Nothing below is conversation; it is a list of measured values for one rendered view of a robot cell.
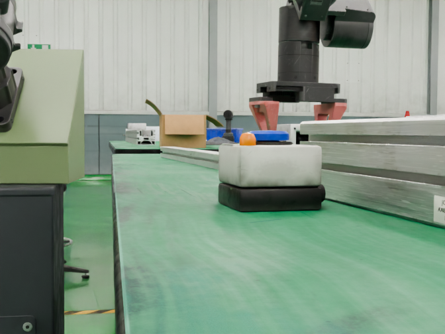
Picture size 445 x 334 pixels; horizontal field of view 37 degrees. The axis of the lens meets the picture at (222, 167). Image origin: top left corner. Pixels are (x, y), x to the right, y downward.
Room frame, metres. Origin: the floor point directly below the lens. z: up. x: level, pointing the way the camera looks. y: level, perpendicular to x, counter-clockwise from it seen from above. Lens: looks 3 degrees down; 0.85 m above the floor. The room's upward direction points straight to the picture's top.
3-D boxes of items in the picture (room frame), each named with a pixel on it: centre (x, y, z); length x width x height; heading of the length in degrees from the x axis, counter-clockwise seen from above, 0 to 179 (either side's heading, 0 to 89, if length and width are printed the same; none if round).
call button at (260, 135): (0.64, -0.04, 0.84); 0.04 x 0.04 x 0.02
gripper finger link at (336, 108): (0.93, -0.13, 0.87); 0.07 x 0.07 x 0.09; 18
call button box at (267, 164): (0.64, -0.05, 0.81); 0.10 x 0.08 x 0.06; 105
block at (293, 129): (1.82, -0.20, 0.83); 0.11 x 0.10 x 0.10; 107
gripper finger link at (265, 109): (0.92, -0.08, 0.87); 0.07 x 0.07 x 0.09; 18
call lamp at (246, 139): (0.60, -0.02, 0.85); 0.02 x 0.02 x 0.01
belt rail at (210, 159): (1.44, 0.04, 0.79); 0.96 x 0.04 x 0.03; 15
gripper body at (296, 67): (0.92, -0.10, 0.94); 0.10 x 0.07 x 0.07; 108
